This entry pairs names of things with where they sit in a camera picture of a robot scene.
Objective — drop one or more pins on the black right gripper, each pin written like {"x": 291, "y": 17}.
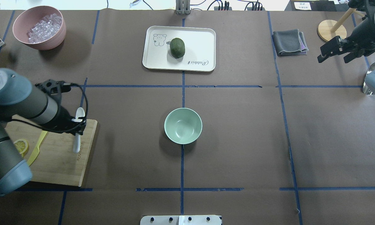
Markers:
{"x": 360, "y": 35}

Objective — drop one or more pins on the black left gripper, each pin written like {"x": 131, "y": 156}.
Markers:
{"x": 63, "y": 117}

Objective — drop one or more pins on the white plastic spoon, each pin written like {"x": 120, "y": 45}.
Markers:
{"x": 79, "y": 116}

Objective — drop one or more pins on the mint green bowl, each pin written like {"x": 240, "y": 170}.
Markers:
{"x": 183, "y": 125}

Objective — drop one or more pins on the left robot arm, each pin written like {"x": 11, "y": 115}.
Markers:
{"x": 28, "y": 112}

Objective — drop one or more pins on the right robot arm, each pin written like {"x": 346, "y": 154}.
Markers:
{"x": 368, "y": 6}

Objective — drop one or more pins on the pink bowl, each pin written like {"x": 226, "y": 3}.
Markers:
{"x": 28, "y": 20}

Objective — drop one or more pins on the metal scoop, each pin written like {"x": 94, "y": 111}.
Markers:
{"x": 373, "y": 78}

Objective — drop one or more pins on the bamboo cutting board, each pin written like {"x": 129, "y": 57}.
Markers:
{"x": 58, "y": 164}

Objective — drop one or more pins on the grey folded cloth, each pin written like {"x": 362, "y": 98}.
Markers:
{"x": 289, "y": 43}

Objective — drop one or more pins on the yellow plastic knife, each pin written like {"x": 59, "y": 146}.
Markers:
{"x": 36, "y": 149}

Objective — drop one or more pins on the lemon slice upper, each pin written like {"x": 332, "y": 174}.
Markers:
{"x": 22, "y": 146}

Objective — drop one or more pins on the black box with label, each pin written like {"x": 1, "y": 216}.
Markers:
{"x": 315, "y": 5}

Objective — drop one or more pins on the clear ice cubes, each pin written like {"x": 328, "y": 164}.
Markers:
{"x": 46, "y": 28}

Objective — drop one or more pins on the green avocado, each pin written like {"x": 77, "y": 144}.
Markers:
{"x": 177, "y": 48}

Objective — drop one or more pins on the white rabbit tray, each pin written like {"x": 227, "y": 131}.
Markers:
{"x": 200, "y": 49}

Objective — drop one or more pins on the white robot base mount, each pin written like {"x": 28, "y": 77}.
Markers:
{"x": 181, "y": 220}

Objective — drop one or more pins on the aluminium frame post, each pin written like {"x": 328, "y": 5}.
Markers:
{"x": 182, "y": 7}

